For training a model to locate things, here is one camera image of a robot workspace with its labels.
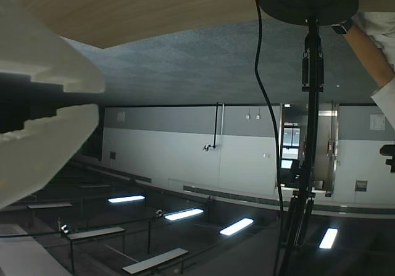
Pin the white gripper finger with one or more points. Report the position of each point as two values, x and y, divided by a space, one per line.
37 155
37 53

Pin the lit rectangular ceiling light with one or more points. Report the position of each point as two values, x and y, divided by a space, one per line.
183 214
328 238
126 199
237 226

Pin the black round stand base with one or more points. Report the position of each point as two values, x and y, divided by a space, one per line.
308 1

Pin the metal framed doorway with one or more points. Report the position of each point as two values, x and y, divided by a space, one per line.
324 127

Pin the dark wristwatch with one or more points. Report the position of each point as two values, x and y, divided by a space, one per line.
341 28

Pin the person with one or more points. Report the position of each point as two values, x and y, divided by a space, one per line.
382 26

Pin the black chair part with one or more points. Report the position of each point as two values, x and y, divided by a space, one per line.
389 151

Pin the black wall pipe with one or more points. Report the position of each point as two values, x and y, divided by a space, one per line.
215 124

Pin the black camera stand pole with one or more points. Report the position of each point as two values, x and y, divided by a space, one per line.
312 118

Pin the small grey wall plate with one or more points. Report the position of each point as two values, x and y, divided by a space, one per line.
361 185

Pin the white wall notice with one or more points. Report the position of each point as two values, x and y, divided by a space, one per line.
377 121

